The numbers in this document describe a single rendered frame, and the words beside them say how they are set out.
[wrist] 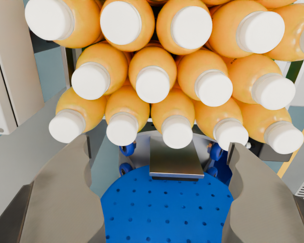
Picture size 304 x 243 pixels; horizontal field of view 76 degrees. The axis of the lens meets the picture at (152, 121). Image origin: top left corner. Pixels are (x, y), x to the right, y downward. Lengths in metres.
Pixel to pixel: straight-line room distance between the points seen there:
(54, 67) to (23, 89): 1.16
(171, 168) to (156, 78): 0.20
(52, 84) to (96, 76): 1.32
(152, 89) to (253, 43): 0.11
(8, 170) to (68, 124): 0.51
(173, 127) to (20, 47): 0.24
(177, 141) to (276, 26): 0.16
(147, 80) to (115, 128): 0.07
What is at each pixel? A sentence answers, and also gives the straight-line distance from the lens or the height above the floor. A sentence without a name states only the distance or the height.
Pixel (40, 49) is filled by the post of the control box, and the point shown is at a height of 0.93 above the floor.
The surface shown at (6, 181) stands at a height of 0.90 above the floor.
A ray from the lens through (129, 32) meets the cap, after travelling 0.22.
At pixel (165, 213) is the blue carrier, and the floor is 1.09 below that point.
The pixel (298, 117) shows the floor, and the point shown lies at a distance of 1.83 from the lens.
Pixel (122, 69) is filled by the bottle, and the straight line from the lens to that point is 0.28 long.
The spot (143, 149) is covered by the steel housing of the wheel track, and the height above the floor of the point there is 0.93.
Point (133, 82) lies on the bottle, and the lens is 0.26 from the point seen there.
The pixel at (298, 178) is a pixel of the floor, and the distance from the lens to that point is 2.24.
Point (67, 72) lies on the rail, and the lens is 0.38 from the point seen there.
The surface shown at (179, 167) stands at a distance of 0.38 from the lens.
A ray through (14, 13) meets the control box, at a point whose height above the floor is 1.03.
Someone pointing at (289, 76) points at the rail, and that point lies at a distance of 0.45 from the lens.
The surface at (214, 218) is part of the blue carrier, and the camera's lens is 0.39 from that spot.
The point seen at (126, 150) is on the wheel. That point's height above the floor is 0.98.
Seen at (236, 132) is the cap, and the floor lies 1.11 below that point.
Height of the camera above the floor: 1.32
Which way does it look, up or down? 63 degrees down
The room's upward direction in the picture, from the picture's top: 180 degrees counter-clockwise
